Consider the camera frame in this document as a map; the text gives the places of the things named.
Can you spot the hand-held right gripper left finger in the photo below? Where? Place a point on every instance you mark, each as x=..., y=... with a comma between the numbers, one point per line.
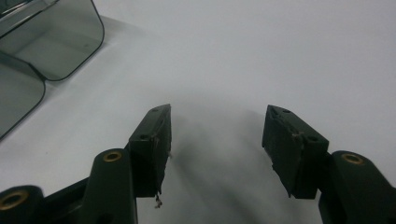
x=149, y=155

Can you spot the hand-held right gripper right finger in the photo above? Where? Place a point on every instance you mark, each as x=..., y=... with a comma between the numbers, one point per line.
x=292, y=155

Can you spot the clear grey plastic compartment box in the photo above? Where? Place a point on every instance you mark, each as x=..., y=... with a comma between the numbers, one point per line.
x=53, y=40

